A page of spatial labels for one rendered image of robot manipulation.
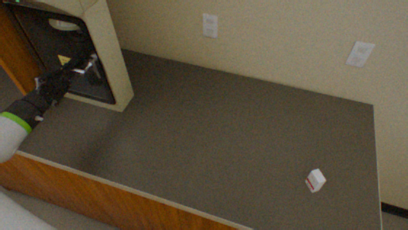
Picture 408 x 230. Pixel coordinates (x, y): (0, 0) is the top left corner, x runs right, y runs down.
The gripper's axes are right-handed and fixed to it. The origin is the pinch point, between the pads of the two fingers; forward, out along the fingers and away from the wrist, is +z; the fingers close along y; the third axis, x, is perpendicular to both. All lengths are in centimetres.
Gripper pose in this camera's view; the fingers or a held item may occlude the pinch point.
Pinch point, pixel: (71, 68)
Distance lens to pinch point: 111.7
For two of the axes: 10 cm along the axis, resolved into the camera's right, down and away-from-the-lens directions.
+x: -9.5, -2.4, 2.0
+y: 0.0, -6.4, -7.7
